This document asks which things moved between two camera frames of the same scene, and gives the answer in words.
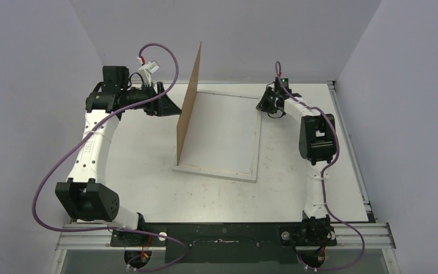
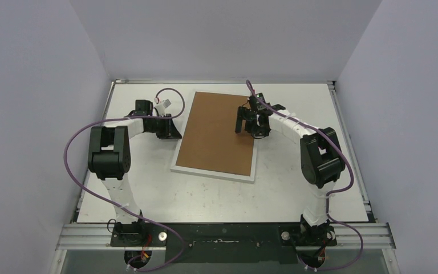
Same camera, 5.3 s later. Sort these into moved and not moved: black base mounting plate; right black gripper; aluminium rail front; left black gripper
Moved: left black gripper; right black gripper
Not moved: aluminium rail front; black base mounting plate
